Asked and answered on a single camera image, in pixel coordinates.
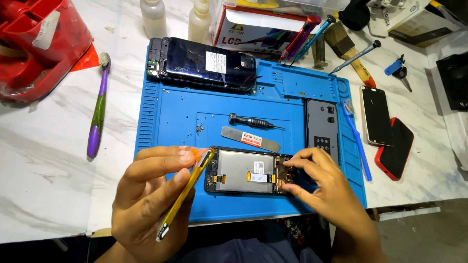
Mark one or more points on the blue silicone repair mat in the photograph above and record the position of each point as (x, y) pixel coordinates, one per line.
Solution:
(175, 113)

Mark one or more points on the white plastic bottle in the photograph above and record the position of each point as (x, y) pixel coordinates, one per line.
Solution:
(153, 18)
(199, 23)

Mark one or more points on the clear plastic storage box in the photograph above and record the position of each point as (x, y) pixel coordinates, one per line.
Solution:
(292, 5)

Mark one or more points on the blue screwdriver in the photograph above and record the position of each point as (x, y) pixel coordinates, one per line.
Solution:
(316, 36)

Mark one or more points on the black phone chassis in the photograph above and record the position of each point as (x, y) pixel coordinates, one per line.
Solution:
(153, 60)

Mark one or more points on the keys with blue fob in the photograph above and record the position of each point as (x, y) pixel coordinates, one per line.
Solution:
(398, 71)

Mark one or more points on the rusty metal cylinder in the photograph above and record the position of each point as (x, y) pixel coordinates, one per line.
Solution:
(320, 53)

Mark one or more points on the blue toothbrush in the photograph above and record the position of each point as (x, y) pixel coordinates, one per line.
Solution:
(356, 138)

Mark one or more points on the black round object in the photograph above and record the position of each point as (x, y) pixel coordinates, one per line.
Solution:
(353, 16)

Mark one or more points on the red screwdriver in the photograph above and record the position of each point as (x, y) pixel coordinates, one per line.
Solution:
(301, 34)

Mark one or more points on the pile of tiny screws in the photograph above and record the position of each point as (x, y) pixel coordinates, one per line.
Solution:
(199, 129)

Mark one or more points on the grey screwdriver black cap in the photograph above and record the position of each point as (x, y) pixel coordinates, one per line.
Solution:
(356, 56)

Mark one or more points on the black phone pale edge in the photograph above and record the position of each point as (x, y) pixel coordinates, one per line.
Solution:
(376, 115)

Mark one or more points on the black precision screwdriver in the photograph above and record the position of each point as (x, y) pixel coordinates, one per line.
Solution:
(252, 121)

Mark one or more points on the red white screen box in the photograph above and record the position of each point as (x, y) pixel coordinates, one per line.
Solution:
(248, 33)

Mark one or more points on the orange paper sheet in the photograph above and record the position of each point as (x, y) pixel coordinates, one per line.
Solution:
(86, 60)

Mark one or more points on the person's dark trousers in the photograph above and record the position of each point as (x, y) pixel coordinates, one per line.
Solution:
(248, 244)

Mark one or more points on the dark blue phone back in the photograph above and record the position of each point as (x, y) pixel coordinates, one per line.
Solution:
(197, 64)

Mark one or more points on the flat metal opening tool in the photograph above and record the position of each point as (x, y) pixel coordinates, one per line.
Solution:
(237, 136)

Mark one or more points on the person's right hand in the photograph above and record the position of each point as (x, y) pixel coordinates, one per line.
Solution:
(332, 193)

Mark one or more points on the phone in red case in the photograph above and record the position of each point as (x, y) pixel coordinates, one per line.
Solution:
(396, 153)

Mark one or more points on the cardboard box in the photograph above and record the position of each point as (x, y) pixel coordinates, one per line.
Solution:
(416, 22)

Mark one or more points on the person's left hand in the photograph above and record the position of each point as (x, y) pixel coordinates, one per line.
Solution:
(139, 204)

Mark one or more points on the red plastic container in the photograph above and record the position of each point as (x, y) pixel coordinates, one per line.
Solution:
(40, 51)

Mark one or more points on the grey phone back cover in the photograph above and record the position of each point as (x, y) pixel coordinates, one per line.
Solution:
(321, 124)

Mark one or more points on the black phone frame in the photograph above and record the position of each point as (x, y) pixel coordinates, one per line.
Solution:
(241, 168)

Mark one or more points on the purple green toothbrush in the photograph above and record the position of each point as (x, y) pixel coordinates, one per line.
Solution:
(98, 109)

